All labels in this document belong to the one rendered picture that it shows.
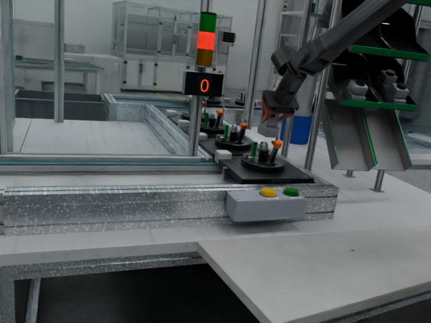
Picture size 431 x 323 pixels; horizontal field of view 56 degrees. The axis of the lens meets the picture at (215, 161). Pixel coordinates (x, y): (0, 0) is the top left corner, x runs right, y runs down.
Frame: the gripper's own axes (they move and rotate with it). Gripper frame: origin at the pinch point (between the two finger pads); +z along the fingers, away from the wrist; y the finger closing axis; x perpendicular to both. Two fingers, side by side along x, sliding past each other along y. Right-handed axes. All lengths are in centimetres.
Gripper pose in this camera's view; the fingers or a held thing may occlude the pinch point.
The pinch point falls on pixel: (269, 119)
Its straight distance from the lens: 128.5
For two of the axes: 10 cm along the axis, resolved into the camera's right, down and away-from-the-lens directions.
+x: 2.0, 8.1, -5.6
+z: -2.9, 5.9, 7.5
